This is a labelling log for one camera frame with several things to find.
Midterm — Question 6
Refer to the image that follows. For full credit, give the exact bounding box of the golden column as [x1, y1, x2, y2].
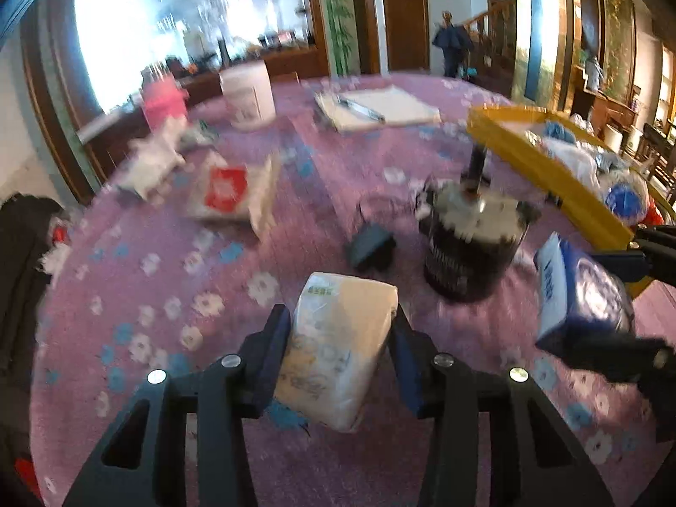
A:
[510, 0, 576, 106]

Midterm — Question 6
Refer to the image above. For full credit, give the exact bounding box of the wooden side cabinet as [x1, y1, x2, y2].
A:
[573, 84, 676, 180]

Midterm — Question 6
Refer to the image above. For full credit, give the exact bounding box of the pink bottle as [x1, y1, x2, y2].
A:
[140, 71, 190, 130]

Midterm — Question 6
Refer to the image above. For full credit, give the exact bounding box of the grey glove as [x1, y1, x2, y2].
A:
[182, 121, 217, 146]

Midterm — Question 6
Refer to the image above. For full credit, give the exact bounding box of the blue tissue pack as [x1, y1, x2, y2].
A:
[533, 232, 637, 354]

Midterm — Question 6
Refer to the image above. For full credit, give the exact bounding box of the brown wooden door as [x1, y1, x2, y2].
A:
[380, 0, 431, 72]

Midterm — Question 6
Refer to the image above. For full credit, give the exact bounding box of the white cloth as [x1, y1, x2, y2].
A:
[544, 137, 603, 191]

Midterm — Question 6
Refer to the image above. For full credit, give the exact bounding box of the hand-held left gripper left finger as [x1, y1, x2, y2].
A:
[62, 303, 292, 507]

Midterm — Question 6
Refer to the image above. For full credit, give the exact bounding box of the bamboo painted pillar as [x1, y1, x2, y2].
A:
[317, 0, 378, 77]

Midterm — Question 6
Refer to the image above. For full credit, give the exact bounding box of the large glass window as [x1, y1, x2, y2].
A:
[47, 0, 318, 117]

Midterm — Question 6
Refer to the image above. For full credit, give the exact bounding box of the blue fluffy towel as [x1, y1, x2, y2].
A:
[544, 121, 579, 143]

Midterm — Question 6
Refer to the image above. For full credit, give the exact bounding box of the white plastic jar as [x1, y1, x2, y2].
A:
[218, 60, 276, 130]

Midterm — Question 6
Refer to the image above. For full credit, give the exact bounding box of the black power adapter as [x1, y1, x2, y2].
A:
[346, 223, 397, 270]

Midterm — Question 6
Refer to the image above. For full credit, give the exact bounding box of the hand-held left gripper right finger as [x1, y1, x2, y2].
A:
[388, 303, 616, 507]

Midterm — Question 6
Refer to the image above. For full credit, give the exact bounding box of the crystal chandelier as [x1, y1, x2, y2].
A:
[153, 0, 254, 33]

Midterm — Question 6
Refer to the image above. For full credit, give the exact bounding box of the white yellow-print tissue pack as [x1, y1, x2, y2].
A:
[275, 272, 399, 434]

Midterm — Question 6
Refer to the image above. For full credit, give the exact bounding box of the black pen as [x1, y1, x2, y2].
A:
[338, 96, 386, 122]

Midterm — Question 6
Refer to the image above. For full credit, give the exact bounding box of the purple floral tablecloth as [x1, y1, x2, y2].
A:
[29, 71, 676, 507]

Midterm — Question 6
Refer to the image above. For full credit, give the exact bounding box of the paper notebook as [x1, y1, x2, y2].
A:
[314, 86, 442, 133]

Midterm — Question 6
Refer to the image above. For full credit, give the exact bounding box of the white packet red label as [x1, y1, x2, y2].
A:
[187, 153, 281, 238]

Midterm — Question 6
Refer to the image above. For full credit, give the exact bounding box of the wooden staircase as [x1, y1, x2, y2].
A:
[465, 0, 521, 96]

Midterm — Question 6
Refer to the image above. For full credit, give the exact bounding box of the cardboard box with yellow tape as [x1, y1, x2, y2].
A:
[466, 104, 676, 297]

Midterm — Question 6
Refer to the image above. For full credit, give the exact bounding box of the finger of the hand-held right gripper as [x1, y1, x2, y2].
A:
[591, 224, 676, 282]
[560, 327, 676, 444]

